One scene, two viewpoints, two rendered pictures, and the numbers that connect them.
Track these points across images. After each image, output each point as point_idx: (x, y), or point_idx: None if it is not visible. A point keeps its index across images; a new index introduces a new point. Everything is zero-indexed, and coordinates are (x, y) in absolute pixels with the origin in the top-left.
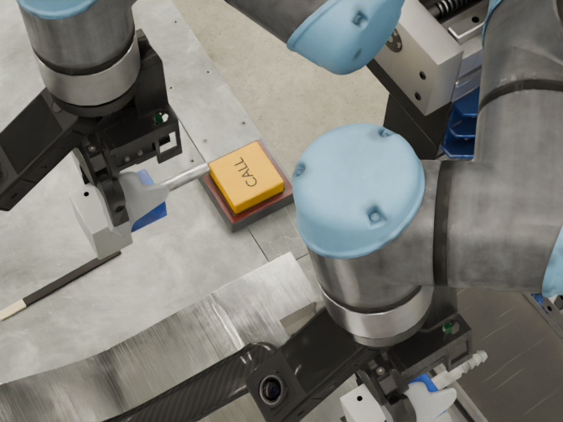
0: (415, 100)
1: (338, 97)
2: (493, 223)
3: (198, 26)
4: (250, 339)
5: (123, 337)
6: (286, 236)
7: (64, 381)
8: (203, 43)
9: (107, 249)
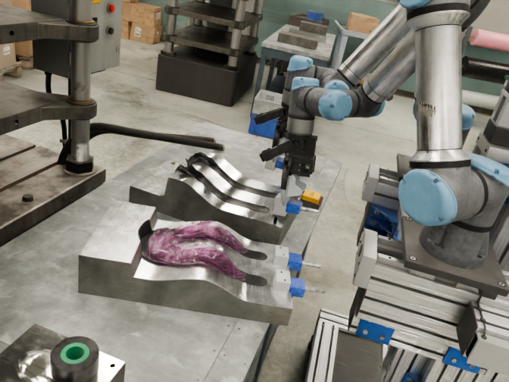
0: (362, 195)
1: None
2: (319, 89)
3: None
4: (276, 192)
5: None
6: (307, 211)
7: (235, 171)
8: (356, 286)
9: (267, 165)
